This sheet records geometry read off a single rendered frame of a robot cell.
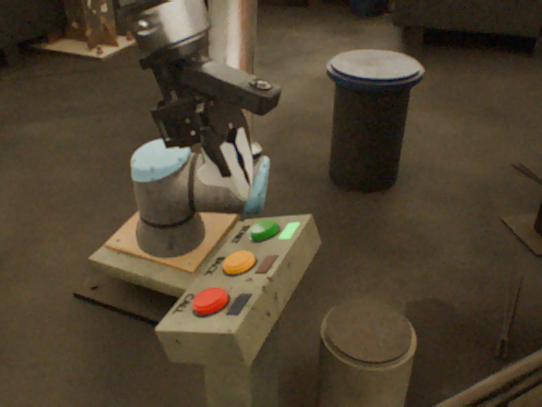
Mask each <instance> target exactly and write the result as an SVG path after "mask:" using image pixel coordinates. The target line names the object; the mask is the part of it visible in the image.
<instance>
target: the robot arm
mask: <svg viewBox="0 0 542 407"><path fill-rule="evenodd" d="M119 3H120V5H121V7H122V9H123V12H124V16H125V18H126V20H127V23H128V25H129V27H130V29H131V31H132V34H133V36H134V39H135V41H136V43H137V45H138V47H139V50H140V52H142V53H148V52H150V53H149V55H147V57H144V58H141V59H139V60H138V61H139V63H140V66H141V68H142V69H143V70H146V69H150V68H151V69H152V72H153V73H154V76H155V78H156V82H157V84H158V85H159V88H160V90H161V93H162V95H163V99H161V100H160V101H158V102H157V107H155V108H154V109H152V111H150V112H151V114H152V116H153V120H154V121H155V124H156V126H157V128H158V132H159V134H160V136H161V138H162V140H157V141H153V142H150V143H148V144H145V145H143V146H142V147H141V148H139V149H138V150H137V151H136V152H135V153H134V154H133V157H132V162H131V165H132V178H133V185H134V191H135V196H136V201H137V206H138V211H139V220H138V223H137V226H136V230H135V237H136V242H137V244H138V247H139V248H140V250H141V251H142V252H144V253H146V254H149V255H151V256H153V257H157V258H175V257H180V256H184V255H186V254H188V253H191V252H192V251H194V250H195V248H197V247H198V246H199V245H200V244H202V242H203V241H204V239H205V236H206V228H205V223H204V220H203V218H202V216H201V214H200V213H233V214H241V215H244V214H257V213H260V212H261V211H262V209H263V206H264V202H265V197H266V191H267V183H268V176H269V168H270V159H269V158H267V156H262V147H261V146H260V145H259V144H257V143H256V142H255V141H254V115H255V114H256V115H259V116H264V115H266V114H267V113H269V112H270V111H272V110H273V109H274V108H276V107H277V106H278V104H279V99H280V95H281V87H280V86H278V85H276V84H273V83H270V82H269V81H266V80H263V79H260V78H258V77H255V38H256V0H209V14H208V11H206V7H205V4H204V2H203V0H119ZM208 31H209V38H208V35H207V34H204V33H205V32H208ZM207 46H209V57H206V56H200V57H199V55H198V51H199V50H202V49H203V48H204V47H207ZM161 120H162V122H163V126H164V128H165V132H166V133H167V135H168V138H169V139H167V140H166V139H165V137H164V135H163V130H162V128H161V126H160V124H159V121H161ZM195 143H202V154H191V149H190V147H193V146H194V145H195ZM198 212H199V213H198Z"/></svg>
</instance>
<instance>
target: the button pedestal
mask: <svg viewBox="0 0 542 407"><path fill-rule="evenodd" d="M265 220H272V221H274V222H276V223H277V225H278V231H277V232H276V233H275V234H273V235H272V236H270V237H268V238H265V239H261V240H253V239H252V238H251V237H250V235H249V230H250V229H251V227H252V226H253V225H254V224H256V223H257V222H261V221H265ZM290 223H299V224H300V225H299V226H298V228H297V229H296V231H295V232H294V233H293V235H292V236H291V238H286V239H279V237H280V235H281V234H282V232H283V231H284V229H285V228H286V226H287V225H288V224H290ZM320 245H321V240H320V236H319V232H317V229H316V226H315V223H314V221H313V217H312V215H311V214H299V215H287V216H275V217H264V218H251V220H245V221H244V222H243V223H242V225H241V226H240V227H239V228H238V230H237V231H236V232H235V233H234V235H233V236H232V237H231V238H229V240H228V241H227V242H226V243H225V244H224V246H223V247H222V248H221V250H220V251H219V252H218V253H217V254H216V256H215V257H214V258H213V259H212V261H211V262H210V263H209V264H208V265H207V267H206V268H205V269H204V270H203V271H202V273H200V274H199V275H198V278H197V279H196V280H195V281H194V282H193V284H192V285H191V286H190V287H189V289H188V290H187V291H186V292H185V293H184V295H183V296H182V297H181V299H180V300H179V301H178V302H177V303H176V305H174V306H173V308H172V309H171V310H170V311H169V312H168V313H167V315H166V316H165V317H164V318H163V320H162V321H161V322H160V323H159V324H158V326H157V328H156V329H155V332H156V334H157V336H158V338H159V340H160V342H161V344H162V346H163V348H164V350H165V353H166V354H167V356H168V358H169V360H170V361H171V362H183V363H194V364H204V374H205V385H206V395H208V400H207V407H278V373H279V319H280V314H281V312H282V310H283V308H284V306H285V304H286V302H287V301H288V300H289V299H290V298H291V295H292V294H293V292H294V290H295V289H296V287H297V285H298V283H299V282H300V280H301V277H302V276H303V274H304V272H305V271H306V269H307V267H308V265H309V264H310V261H311V260H312V258H313V256H314V254H315V253H316V252H317V250H319V249H320ZM240 251H247V252H250V253H252V254H253V256H254V259H255V261H254V263H253V265H252V266H251V267H250V268H248V269H247V270H245V271H243V272H240V273H226V272H225V271H224V268H223V266H222V265H223V262H224V261H225V259H226V258H227V257H228V256H229V255H232V254H234V253H237V252H240ZM267 255H278V257H277V258H276V260H275V261H274V263H273V264H272V266H271V268H270V269H269V271H268V272H267V273H254V272H255V271H256V269H257V268H258V266H260V265H261V263H262V262H263V260H264V259H265V257H266V256H267ZM214 287H217V288H222V289H223V290H224V291H225V292H226V295H227V300H226V302H225V304H224V305H223V307H222V308H221V309H219V310H218V311H216V312H214V313H209V314H198V313H196V312H195V311H194V309H193V308H192V302H193V300H194V298H195V296H196V295H197V294H198V293H200V292H203V291H204V290H207V289H209V288H214ZM240 293H251V297H250V299H249V300H248V301H247V303H246V304H245V305H244V307H243V309H242V310H241V312H240V314H239V315H226V313H227V311H228V310H229V308H230V307H232V304H233V303H234V301H235V300H236V299H237V297H238V296H239V294H240Z"/></svg>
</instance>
